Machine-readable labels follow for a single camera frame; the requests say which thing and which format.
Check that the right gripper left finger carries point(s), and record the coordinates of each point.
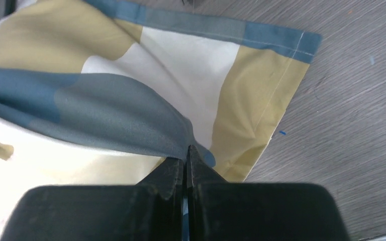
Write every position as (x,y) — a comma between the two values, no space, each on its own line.
(149,210)

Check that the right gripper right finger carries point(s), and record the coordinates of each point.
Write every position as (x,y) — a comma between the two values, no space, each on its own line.
(221,210)

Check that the blue beige checkered pillow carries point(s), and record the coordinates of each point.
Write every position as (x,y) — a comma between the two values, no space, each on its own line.
(101,92)

